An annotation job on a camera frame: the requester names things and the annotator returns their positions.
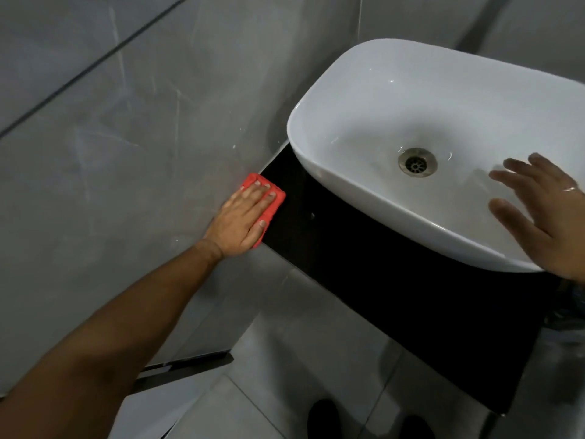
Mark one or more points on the black vanity counter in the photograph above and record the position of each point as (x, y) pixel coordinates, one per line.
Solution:
(388, 278)

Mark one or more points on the person's left little finger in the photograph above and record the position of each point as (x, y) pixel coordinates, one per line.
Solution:
(236, 195)

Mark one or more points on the metal basin drain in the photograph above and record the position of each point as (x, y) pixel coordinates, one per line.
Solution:
(417, 162)

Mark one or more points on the red cleaning cloth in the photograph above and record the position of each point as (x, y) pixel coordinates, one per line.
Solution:
(277, 210)

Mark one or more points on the person's right middle finger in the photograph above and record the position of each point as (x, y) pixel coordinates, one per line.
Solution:
(530, 171)

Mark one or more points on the black skirting strip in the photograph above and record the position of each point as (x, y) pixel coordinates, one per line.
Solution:
(183, 370)

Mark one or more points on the person's right hand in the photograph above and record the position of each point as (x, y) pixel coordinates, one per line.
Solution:
(560, 228)

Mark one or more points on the person's left thumb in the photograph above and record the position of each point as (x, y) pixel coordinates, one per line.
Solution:
(259, 229)

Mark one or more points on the person's left hand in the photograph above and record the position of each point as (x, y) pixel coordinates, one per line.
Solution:
(235, 226)

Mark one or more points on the person's right thumb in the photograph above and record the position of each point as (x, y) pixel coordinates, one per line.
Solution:
(514, 221)

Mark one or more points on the black shoe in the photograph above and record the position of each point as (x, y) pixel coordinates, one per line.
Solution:
(418, 428)
(323, 422)

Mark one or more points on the person's left forearm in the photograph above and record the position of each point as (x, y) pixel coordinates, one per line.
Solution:
(114, 333)

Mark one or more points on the white ceramic wash basin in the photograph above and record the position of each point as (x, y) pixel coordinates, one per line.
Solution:
(365, 109)

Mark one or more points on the person's left middle finger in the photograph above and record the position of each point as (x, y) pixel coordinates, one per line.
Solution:
(258, 195)

